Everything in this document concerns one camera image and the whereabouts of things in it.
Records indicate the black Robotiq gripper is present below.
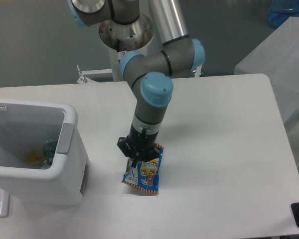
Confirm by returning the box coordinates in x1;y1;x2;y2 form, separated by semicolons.
117;125;161;162

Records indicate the blue snack wrapper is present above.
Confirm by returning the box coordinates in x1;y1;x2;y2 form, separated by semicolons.
122;143;163;195

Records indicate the crushed clear plastic bottle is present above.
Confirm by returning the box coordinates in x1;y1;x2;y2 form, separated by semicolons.
42;141;58;166

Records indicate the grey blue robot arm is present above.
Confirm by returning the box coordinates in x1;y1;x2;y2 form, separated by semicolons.
68;0;205;165

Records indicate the white trash can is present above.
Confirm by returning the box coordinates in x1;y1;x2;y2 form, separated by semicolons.
0;98;90;205

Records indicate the yellow trash in bin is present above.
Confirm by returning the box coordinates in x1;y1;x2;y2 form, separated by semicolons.
25;151;45;165

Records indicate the white covered side table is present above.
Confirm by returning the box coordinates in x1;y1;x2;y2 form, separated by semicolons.
234;17;299;171

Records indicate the blue water jug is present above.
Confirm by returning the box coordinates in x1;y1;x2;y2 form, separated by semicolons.
267;0;299;28

